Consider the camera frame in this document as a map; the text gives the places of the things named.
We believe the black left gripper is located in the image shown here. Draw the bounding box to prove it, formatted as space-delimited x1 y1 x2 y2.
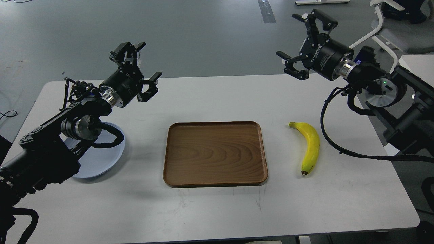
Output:
99 42 162 108

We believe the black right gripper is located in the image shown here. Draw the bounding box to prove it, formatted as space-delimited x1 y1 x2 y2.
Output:
276 9 354 81

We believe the light blue plate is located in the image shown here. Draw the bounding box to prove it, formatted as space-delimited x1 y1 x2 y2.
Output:
65 122 126 179

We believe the yellow banana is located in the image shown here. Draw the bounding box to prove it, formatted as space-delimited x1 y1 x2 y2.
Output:
288 122 320 176

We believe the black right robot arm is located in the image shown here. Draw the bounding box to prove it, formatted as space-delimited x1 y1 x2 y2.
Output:
276 9 433 155

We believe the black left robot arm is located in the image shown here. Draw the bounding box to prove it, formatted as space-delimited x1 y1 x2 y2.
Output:
1 42 162 244

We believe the brown wooden tray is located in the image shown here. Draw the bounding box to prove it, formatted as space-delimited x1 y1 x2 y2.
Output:
163 121 268 187

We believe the white office chair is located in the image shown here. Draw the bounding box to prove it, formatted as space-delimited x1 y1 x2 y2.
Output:
349 0 434 72

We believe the white side table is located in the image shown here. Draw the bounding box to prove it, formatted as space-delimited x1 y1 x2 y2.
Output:
398 54 434 87

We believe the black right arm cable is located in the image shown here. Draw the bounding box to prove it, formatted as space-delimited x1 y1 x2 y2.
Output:
320 86 434 163

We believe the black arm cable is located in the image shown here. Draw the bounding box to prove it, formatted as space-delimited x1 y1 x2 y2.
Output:
89 122 125 149
320 86 434 163

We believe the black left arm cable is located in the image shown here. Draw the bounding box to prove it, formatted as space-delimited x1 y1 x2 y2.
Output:
89 122 125 149

